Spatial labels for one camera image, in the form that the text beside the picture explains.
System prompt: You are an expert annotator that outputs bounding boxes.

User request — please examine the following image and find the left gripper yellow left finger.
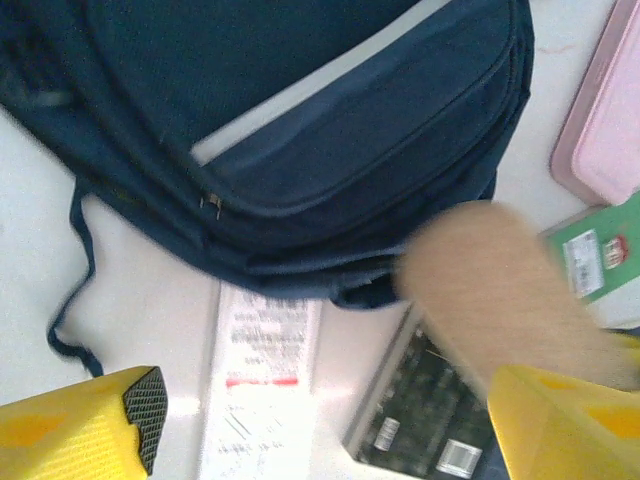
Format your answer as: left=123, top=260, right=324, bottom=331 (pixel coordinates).
left=0, top=366, right=169, bottom=480

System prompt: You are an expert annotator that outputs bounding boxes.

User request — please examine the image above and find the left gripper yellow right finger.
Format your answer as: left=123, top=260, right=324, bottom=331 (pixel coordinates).
left=487, top=333, right=640, bottom=480

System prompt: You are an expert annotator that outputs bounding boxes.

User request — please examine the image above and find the black book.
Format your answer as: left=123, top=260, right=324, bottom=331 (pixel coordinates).
left=342, top=304, right=509, bottom=480

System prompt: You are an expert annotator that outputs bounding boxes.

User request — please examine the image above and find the beige oval object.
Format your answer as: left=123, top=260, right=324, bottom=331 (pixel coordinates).
left=397, top=202, right=640, bottom=401

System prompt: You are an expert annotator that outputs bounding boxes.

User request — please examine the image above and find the white plastic packet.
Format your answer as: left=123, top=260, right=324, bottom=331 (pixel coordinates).
left=198, top=282, right=324, bottom=480

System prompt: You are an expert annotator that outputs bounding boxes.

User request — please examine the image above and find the green notebook with house picture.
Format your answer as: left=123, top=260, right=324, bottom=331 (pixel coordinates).
left=538, top=192, right=640, bottom=331

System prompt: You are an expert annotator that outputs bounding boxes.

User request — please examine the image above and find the pink pencil case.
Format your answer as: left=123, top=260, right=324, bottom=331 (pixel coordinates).
left=549, top=0, right=640, bottom=209

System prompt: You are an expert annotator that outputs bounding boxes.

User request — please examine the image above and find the navy blue backpack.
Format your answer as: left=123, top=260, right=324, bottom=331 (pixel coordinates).
left=0, top=0, right=536, bottom=379

